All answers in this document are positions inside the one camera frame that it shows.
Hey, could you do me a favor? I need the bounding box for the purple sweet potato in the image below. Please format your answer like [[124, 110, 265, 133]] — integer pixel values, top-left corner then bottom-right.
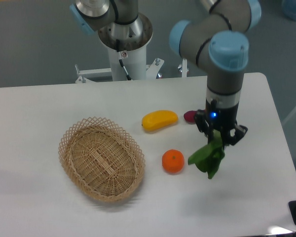
[[183, 111, 197, 124]]

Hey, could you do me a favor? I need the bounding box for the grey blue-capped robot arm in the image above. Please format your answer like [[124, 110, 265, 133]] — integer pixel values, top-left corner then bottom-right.
[[70, 0, 261, 146]]

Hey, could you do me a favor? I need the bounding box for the orange tangerine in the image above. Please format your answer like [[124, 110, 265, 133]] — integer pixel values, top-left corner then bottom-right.
[[162, 149, 185, 174]]

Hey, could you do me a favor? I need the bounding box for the green leafy vegetable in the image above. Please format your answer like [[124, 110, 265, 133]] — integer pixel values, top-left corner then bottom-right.
[[187, 130, 225, 179]]

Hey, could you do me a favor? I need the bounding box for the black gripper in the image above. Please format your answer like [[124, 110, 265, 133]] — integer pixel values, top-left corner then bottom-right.
[[194, 101, 248, 147]]

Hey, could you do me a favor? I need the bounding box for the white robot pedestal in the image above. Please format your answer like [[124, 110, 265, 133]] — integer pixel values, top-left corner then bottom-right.
[[98, 13, 153, 69]]

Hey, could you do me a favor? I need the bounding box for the yellow mango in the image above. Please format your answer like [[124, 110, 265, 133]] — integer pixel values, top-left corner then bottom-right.
[[142, 110, 179, 132]]

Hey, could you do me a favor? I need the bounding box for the blue bag in corner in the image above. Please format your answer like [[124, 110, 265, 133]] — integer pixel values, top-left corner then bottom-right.
[[281, 0, 296, 21]]

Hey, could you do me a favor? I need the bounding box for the black white cable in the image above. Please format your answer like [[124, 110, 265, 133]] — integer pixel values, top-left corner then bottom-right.
[[115, 39, 133, 81]]

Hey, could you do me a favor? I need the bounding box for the white pedestal base frame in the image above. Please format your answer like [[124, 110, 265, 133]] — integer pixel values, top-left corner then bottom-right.
[[74, 52, 190, 83]]

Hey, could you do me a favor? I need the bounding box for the woven wicker basket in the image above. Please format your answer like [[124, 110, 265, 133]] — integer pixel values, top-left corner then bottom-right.
[[58, 117, 145, 202]]

